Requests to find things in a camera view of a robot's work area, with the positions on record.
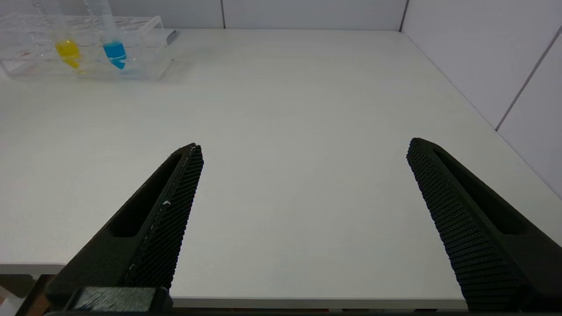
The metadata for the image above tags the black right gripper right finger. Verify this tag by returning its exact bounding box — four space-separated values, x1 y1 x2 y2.
406 137 562 313

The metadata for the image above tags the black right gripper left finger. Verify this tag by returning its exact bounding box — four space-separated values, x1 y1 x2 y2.
44 143 205 309

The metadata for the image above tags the clear acrylic test tube rack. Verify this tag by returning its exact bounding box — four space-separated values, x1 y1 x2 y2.
0 14 174 81

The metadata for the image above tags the test tube with blue pigment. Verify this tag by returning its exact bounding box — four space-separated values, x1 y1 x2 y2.
83 0 127 70

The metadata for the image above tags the test tube with yellow pigment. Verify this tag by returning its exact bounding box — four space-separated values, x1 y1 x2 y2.
33 0 82 70

